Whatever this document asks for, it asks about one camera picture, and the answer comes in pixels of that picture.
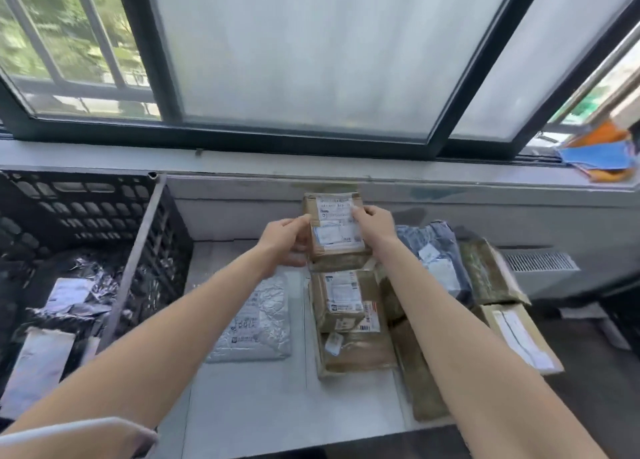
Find white paper parcel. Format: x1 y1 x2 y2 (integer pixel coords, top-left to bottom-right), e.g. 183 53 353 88
0 327 77 421

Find blue cloth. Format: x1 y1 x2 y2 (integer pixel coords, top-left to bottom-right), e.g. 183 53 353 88
556 141 637 171

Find white vent grille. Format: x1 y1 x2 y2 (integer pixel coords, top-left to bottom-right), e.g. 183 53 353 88
501 252 581 273

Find cardboard box, long white label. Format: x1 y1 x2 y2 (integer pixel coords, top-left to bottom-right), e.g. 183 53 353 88
472 304 566 376

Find large flat cardboard box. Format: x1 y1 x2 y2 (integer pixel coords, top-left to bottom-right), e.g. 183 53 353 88
312 301 399 379

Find small cardboard box, white label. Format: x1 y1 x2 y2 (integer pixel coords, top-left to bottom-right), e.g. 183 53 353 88
310 270 382 333

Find long brown paper parcel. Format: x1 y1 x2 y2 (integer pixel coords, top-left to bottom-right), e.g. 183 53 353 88
390 319 451 423

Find dark window frame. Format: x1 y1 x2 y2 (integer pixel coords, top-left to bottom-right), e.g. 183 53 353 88
0 0 640 163

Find olive green mailer bag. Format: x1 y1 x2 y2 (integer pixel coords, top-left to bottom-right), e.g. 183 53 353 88
459 239 532 308

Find person's right forearm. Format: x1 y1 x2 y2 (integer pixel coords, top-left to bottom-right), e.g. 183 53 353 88
374 236 608 459

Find silver plastic mailer bag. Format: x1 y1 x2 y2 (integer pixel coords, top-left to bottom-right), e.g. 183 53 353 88
206 273 293 363

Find black plastic bag, white label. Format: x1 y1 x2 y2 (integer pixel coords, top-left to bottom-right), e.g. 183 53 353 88
30 259 118 324

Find taped cardboard box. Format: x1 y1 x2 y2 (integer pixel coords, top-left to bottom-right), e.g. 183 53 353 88
302 191 374 265

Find metal window bars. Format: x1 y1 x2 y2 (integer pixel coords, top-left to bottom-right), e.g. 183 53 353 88
0 0 161 119

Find person's left hand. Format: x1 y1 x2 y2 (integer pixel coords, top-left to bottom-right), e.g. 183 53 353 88
256 214 312 268

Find orange cloth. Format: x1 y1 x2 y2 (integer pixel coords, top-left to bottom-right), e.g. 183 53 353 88
565 119 637 183

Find person's left forearm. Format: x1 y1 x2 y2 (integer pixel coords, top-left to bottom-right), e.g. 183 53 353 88
0 246 277 437

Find blue-grey plastic mailer bag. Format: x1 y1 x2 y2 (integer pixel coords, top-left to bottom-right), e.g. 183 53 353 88
395 221 475 308

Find black plastic crate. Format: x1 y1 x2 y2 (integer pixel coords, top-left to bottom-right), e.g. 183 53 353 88
0 170 195 424

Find person's right hand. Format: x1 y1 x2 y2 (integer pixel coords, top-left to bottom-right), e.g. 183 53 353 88
351 204 399 248

